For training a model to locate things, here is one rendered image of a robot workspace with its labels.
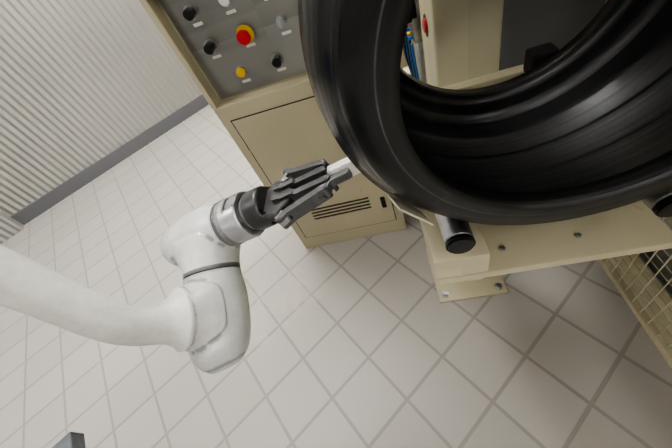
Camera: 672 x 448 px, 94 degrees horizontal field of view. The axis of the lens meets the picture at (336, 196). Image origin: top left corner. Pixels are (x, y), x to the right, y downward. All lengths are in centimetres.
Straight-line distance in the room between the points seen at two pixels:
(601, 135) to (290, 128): 89
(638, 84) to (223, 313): 75
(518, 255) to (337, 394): 99
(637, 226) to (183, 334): 75
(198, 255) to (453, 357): 105
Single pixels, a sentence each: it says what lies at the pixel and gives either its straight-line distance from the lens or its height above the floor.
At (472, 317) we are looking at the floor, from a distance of 144.
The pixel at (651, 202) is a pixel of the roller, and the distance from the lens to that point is 62.
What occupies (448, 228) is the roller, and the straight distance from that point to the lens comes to 52.
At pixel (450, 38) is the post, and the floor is 105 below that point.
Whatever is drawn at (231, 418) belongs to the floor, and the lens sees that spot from 160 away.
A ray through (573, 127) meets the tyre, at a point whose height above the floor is 92.
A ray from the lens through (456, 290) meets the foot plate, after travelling 147.
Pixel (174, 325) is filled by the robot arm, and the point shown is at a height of 95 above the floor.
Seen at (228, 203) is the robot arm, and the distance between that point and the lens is 58.
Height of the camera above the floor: 134
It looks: 44 degrees down
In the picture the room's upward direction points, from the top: 24 degrees counter-clockwise
